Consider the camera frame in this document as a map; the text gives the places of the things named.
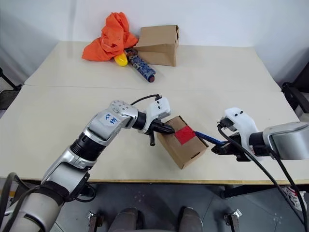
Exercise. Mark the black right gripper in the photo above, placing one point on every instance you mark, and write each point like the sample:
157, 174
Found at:
239, 147

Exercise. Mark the metal table caster bracket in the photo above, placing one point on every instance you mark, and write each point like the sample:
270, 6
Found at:
233, 218
95, 218

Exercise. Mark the black chair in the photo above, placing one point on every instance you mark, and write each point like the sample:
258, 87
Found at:
295, 96

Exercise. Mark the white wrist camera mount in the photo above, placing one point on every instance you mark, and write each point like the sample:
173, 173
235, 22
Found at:
241, 120
159, 108

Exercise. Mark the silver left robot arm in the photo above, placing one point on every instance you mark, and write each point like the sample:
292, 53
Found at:
101, 125

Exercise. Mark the orange cloth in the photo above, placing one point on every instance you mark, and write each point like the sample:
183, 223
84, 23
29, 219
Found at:
111, 41

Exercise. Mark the blue patterned tube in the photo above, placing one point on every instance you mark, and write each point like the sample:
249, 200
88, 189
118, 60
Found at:
141, 66

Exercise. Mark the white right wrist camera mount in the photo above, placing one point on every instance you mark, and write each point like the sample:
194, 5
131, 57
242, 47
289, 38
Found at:
241, 120

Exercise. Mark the small cardboard box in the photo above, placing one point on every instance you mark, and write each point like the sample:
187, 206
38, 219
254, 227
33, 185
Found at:
186, 152

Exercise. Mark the large cardboard box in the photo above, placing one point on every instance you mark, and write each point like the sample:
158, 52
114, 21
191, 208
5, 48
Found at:
159, 48

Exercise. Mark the grey rounded shape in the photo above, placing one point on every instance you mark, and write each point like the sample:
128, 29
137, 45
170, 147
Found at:
128, 220
190, 220

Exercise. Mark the yellow smooth plastic toy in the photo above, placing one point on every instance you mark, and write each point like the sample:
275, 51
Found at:
120, 60

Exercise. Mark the white and red shoe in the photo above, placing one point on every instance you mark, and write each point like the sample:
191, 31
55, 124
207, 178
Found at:
293, 197

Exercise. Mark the blue pen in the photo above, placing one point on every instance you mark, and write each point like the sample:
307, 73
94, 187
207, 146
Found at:
210, 139

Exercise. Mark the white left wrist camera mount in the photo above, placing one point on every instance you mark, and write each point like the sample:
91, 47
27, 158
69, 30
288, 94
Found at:
159, 108

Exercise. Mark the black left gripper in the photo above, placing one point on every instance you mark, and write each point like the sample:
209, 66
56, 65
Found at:
154, 128

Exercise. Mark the black stand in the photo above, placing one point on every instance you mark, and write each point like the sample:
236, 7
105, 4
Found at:
8, 81

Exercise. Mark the dark metal table crossbar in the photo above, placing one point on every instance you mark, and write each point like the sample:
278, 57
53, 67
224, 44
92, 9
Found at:
251, 191

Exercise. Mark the red tape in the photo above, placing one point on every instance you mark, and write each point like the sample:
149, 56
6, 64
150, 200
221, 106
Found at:
184, 135

